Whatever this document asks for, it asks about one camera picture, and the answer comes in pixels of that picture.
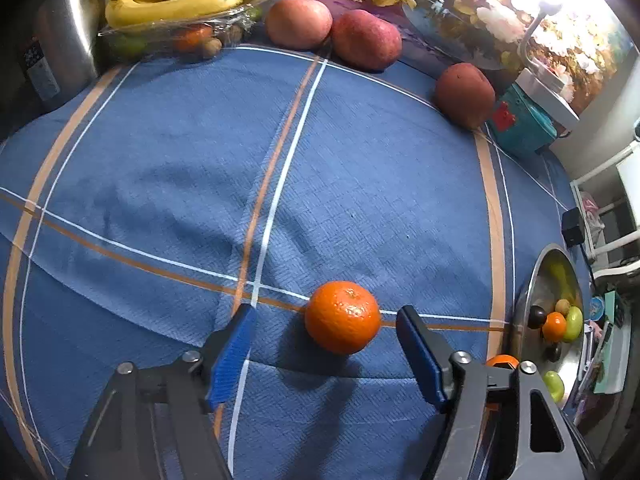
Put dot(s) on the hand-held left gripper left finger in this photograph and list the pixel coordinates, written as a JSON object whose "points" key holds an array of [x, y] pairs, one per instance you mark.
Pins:
{"points": [[230, 357]]}

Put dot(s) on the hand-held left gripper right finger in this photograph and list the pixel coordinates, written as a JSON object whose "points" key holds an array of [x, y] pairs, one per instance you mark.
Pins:
{"points": [[417, 355]]}

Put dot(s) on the orange mandarin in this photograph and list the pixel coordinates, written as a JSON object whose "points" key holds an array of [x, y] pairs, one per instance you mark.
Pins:
{"points": [[342, 317], [501, 360], [554, 326]]}

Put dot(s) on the dark plum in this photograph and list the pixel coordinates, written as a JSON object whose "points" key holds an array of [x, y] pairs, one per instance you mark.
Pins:
{"points": [[537, 316]]}

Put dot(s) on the stainless steel bowl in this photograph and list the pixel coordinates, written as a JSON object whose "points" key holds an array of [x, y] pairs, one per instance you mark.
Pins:
{"points": [[530, 285]]}

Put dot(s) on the green jujube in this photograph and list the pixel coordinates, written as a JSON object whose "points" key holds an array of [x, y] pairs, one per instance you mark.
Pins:
{"points": [[554, 384], [574, 322]]}

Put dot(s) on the round brown fruit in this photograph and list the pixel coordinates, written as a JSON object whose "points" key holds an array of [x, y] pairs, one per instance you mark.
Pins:
{"points": [[563, 305]]}

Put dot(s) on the blue plaid tablecloth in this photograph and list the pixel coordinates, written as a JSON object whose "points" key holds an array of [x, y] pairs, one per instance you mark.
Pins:
{"points": [[175, 185]]}

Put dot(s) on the round blue sticker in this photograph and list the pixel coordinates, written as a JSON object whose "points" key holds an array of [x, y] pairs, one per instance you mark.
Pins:
{"points": [[597, 306]]}

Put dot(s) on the teal book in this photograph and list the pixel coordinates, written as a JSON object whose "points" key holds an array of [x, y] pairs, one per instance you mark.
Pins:
{"points": [[615, 345]]}

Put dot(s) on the black power adapter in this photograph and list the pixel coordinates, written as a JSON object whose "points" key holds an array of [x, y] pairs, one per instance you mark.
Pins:
{"points": [[573, 227]]}

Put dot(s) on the pink packets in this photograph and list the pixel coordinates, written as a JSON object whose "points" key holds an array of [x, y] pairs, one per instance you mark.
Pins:
{"points": [[592, 212]]}

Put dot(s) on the teal plastic basket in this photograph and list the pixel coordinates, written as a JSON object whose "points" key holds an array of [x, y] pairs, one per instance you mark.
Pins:
{"points": [[522, 122]]}

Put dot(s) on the dark red apple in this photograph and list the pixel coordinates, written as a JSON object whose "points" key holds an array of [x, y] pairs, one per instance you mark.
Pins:
{"points": [[465, 95]]}

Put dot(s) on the white desk lamp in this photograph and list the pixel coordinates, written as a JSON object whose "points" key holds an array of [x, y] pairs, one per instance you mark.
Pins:
{"points": [[547, 85]]}

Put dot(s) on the brown walnut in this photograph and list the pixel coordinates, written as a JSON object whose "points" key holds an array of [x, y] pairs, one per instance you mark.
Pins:
{"points": [[211, 47]]}

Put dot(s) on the small orange fruit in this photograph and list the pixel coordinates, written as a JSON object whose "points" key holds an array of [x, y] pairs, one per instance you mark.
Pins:
{"points": [[192, 38]]}

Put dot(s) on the clear plastic tray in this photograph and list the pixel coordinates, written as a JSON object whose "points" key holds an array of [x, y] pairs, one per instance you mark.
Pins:
{"points": [[175, 40]]}

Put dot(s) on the small green fruit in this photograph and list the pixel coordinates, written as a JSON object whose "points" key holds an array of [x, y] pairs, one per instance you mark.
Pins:
{"points": [[127, 45]]}

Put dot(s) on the pale red apple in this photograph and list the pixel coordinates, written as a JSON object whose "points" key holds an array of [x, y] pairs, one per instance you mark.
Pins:
{"points": [[298, 24]]}

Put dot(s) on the stainless steel pot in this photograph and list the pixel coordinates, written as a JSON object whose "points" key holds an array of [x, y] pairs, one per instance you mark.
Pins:
{"points": [[55, 35]]}

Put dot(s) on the floral wall poster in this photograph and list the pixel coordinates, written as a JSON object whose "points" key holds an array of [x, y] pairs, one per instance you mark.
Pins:
{"points": [[450, 10]]}

